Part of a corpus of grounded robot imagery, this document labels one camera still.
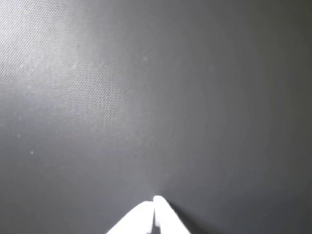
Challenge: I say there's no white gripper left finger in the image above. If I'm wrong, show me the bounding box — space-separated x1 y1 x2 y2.
106 200 155 234

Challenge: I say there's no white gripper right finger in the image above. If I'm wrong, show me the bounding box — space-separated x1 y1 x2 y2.
153 195 192 234

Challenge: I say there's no dark grey table mat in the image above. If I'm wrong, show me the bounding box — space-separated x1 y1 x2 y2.
0 0 312 234

